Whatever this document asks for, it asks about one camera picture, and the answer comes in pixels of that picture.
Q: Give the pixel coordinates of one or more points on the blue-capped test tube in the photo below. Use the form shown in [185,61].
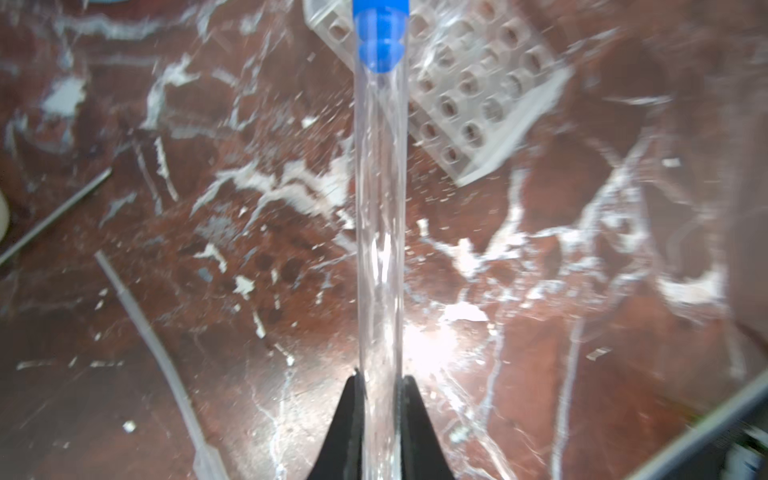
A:
[381,240]

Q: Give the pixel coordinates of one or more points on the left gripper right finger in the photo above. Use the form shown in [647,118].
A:
[421,455]

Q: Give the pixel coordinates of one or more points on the clear test tube rack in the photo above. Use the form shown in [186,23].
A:
[475,78]

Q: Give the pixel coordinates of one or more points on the metal stirring rod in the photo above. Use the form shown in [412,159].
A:
[55,215]

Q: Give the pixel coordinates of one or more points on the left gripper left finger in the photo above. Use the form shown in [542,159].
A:
[340,455]

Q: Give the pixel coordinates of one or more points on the clear plastic pipette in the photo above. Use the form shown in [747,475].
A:
[208,462]

